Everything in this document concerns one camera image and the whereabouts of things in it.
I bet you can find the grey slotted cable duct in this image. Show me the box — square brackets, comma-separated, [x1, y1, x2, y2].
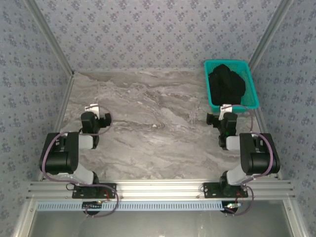
[37, 200, 224, 212]

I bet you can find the black controller board with LED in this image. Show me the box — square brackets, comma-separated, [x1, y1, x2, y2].
[82, 201, 103, 211]
[223, 201, 241, 213]

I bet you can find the grey metal lower panel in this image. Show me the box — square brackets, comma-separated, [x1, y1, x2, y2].
[29, 211, 297, 237]

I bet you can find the aluminium frame post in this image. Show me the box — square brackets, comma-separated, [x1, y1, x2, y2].
[24, 0, 76, 77]
[247, 0, 296, 69]

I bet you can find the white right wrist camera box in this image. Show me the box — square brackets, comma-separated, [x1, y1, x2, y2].
[219, 104, 233, 117]

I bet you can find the purple cable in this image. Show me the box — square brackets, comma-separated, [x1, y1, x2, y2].
[223, 105, 276, 217]
[40, 105, 119, 218]

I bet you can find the aluminium frame leg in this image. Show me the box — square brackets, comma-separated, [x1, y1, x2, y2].
[12, 199, 38, 237]
[282, 199, 307, 237]

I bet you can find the aluminium table side rail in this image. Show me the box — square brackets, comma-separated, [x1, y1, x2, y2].
[246, 65, 283, 180]
[37, 73, 76, 182]

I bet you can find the aluminium mounting rail beam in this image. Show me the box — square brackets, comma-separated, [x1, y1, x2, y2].
[26, 179, 296, 200]

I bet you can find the teal plastic mesh basket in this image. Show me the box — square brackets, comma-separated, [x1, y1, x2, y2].
[203, 60, 260, 112]

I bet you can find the black printed t-shirt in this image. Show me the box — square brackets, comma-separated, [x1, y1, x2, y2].
[208, 63, 247, 107]

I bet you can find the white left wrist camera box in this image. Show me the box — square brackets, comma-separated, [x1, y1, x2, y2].
[84, 104, 100, 114]

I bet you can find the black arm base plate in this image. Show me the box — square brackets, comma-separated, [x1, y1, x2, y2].
[72, 183, 117, 199]
[202, 182, 249, 199]

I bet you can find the aluminium table end rail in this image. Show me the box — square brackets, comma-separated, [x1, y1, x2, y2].
[74, 69, 205, 74]

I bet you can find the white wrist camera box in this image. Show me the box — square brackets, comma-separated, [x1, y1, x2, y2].
[219, 104, 233, 117]
[84, 104, 100, 114]

